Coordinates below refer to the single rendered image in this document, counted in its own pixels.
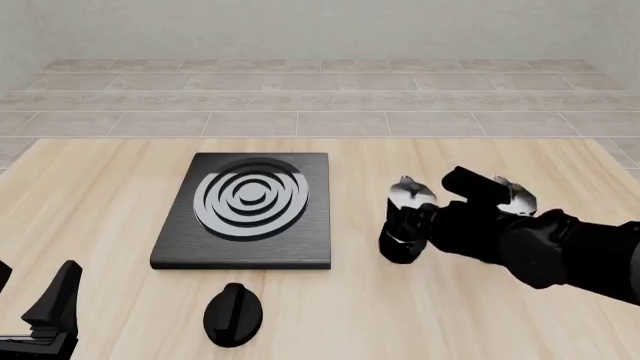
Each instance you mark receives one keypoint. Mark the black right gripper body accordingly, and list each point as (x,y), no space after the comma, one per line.
(475,185)

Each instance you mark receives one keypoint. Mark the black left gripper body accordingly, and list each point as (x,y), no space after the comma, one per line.
(35,348)

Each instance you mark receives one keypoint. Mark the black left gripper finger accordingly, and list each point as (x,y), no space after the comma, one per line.
(62,296)
(4,275)

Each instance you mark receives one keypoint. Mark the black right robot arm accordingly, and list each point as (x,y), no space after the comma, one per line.
(550,247)

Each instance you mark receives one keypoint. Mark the silver and black moka pot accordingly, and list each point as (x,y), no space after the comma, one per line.
(522,200)
(407,193)

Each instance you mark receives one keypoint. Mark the flat black stove plate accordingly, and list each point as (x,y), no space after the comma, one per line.
(182,243)

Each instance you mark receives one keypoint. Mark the round black stove knob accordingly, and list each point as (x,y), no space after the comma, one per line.
(232,318)

